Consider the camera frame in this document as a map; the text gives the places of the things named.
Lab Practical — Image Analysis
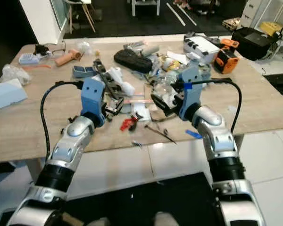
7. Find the small black gadget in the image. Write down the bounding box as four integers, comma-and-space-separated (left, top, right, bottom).
34, 43, 53, 57

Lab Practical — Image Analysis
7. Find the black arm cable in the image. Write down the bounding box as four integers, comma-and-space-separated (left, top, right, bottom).
40, 81, 83, 161
196, 78, 244, 135

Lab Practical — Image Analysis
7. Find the clear plastic bottle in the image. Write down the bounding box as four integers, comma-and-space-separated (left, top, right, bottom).
153, 70, 184, 97

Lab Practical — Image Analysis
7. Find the long black tool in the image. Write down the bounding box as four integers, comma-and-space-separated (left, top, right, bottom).
93, 59, 121, 100

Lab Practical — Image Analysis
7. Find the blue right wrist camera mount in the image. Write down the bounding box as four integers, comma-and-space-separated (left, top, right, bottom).
178, 66, 203, 119

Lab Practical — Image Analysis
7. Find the white stool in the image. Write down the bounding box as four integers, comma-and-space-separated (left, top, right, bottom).
129, 0, 161, 17

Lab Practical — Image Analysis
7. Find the red plastic clip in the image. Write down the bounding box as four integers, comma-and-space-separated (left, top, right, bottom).
119, 116, 138, 132

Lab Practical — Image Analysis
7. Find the small clear plastic bag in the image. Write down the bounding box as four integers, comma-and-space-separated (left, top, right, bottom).
76, 38, 94, 55

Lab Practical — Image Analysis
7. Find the grey-blue plastic device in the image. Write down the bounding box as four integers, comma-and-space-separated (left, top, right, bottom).
73, 65, 96, 79

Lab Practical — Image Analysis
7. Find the black floor mat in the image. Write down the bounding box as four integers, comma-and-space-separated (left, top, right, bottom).
60, 172, 223, 226

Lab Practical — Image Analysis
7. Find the crumpled clear plastic bag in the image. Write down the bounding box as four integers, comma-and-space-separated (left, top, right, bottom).
0, 64, 32, 86

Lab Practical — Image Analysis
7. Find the orange handheld meter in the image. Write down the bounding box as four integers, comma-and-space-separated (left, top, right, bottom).
220, 38, 240, 50

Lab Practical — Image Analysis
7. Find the thin metal tool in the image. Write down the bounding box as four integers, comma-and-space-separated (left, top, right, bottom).
143, 123, 178, 145

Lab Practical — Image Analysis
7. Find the wooden table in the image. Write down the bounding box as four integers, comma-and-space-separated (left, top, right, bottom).
0, 39, 283, 164

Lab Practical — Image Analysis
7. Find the tan cylindrical handle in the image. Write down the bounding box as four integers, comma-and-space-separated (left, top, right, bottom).
55, 48, 83, 67

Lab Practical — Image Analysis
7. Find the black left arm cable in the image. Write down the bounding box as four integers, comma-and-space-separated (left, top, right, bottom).
40, 81, 83, 161

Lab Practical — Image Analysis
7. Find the grey cylinder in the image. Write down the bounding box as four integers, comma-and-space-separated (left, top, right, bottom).
141, 44, 160, 57

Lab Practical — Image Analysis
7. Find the black carrying case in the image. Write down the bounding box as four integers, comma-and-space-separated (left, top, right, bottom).
231, 26, 279, 61

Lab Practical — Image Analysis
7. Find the white paper packet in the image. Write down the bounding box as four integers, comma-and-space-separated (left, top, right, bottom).
132, 101, 154, 121

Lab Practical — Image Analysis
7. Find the yellow wrapped item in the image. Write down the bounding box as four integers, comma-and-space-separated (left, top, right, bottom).
161, 58, 180, 72

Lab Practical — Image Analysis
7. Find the orange flat strip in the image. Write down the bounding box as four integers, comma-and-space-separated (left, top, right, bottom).
25, 64, 53, 70

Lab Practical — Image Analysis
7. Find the wooden-legged chair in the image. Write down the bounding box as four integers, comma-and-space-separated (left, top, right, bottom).
63, 0, 98, 34

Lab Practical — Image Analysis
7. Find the black ribbed pad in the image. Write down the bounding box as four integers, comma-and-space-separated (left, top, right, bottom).
113, 48, 154, 74

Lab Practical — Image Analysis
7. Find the light blue small device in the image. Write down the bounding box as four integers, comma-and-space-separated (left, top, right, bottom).
18, 53, 41, 65

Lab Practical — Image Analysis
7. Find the orange and black battery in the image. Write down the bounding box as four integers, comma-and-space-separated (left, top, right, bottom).
214, 48, 241, 75

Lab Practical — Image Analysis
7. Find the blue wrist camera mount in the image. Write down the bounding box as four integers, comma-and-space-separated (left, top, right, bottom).
178, 66, 203, 119
80, 77, 107, 127

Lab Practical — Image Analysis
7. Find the yellow box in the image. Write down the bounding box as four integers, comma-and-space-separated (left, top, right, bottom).
259, 21, 283, 37

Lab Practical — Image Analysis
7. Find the blue tape strip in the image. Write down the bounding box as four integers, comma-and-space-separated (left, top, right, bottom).
184, 129, 204, 140

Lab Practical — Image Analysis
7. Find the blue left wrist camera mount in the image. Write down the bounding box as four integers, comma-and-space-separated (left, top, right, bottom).
80, 77, 107, 127

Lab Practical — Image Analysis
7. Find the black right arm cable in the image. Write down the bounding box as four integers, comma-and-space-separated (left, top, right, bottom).
196, 78, 244, 135

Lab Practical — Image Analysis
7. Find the white power strip box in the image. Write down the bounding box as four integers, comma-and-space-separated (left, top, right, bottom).
183, 35, 220, 65

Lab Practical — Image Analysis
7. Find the white plastic bottle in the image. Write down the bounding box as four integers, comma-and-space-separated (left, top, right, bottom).
108, 67, 135, 97

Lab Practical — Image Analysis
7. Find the white shelf unit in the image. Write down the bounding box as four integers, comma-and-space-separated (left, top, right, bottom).
240, 0, 283, 48

